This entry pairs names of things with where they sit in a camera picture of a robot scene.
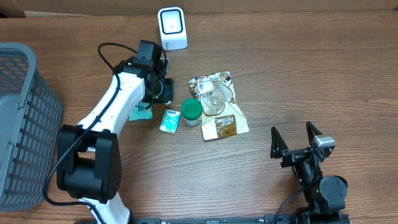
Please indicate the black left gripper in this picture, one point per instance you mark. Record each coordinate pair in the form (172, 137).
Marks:
(168, 94)

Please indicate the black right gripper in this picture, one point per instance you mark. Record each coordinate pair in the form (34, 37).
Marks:
(279, 148)

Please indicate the teal tissue pack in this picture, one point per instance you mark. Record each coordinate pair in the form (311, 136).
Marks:
(170, 121)

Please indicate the green lid jar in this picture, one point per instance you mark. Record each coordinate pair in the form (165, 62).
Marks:
(191, 111)

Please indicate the teal long snack packet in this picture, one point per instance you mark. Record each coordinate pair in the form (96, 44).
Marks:
(141, 111)

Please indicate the brown white snack pouch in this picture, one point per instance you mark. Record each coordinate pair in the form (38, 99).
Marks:
(221, 115)

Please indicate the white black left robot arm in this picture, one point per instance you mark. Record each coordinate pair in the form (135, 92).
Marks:
(88, 163)

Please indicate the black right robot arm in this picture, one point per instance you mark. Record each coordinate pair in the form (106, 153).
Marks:
(324, 196)

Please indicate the white barcode scanner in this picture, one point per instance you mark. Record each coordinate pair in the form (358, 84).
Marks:
(172, 28)

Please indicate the grey plastic mesh basket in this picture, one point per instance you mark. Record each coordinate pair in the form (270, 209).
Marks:
(31, 115)

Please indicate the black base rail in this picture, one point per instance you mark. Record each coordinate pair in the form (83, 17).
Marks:
(217, 221)

